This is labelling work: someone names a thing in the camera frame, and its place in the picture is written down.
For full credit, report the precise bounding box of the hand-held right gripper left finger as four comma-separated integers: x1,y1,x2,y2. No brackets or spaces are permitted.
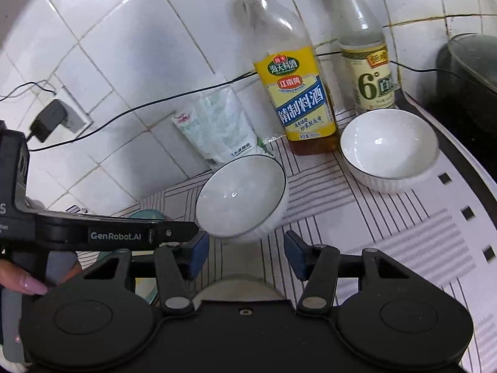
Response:
79,230,211,317

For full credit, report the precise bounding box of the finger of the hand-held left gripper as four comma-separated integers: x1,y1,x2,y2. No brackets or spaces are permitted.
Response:
154,221,200,246

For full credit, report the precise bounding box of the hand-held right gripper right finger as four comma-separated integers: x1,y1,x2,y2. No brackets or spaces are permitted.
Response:
283,229,415,316

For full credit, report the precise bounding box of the blue fried egg plate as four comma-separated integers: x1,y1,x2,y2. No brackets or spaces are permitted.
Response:
96,209,164,308

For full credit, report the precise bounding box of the person's left hand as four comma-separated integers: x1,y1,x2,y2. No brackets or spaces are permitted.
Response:
0,260,83,296

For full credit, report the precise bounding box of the white salt bag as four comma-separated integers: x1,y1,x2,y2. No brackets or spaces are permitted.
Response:
171,85,277,170

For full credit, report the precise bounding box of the black power adapter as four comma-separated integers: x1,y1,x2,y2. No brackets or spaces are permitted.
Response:
30,99,69,143

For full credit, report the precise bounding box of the yellow label cooking wine bottle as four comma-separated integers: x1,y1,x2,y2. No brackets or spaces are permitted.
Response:
232,0,339,157

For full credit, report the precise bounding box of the black stove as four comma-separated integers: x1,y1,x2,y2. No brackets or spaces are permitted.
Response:
401,91,497,220

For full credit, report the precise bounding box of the clear vinegar bottle yellow cap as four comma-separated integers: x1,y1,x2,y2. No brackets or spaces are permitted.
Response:
325,0,397,116

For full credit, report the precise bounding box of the white wall socket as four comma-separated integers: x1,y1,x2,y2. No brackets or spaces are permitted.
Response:
53,92,94,137

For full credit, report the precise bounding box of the long black power cable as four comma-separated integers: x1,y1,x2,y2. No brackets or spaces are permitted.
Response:
25,48,442,152

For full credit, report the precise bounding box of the thin black adapter cable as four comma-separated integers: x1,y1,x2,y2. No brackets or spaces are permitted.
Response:
0,80,57,101

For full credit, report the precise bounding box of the dark pan wooden handle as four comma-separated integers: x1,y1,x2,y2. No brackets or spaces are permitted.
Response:
434,34,497,153

